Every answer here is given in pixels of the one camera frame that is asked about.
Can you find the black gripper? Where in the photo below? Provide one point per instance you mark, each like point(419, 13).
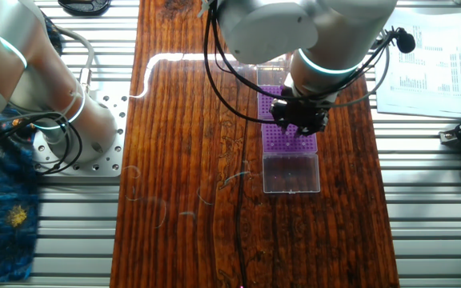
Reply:
point(300, 114)

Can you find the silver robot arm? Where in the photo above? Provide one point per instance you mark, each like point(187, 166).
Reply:
point(14, 80)

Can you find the purple pipette tip box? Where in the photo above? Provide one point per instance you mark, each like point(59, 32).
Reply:
point(266, 104)
point(278, 145)

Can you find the brown wooden board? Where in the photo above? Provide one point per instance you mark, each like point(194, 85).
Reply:
point(174, 200)

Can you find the white printed paper sheet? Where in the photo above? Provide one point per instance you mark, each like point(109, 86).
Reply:
point(430, 72)

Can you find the black C-clamp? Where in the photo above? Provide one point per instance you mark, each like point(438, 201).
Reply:
point(84, 8)

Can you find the blue patterned cloth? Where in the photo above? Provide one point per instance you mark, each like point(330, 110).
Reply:
point(2, 224)

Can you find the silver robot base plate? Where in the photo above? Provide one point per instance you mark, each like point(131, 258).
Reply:
point(110, 160)

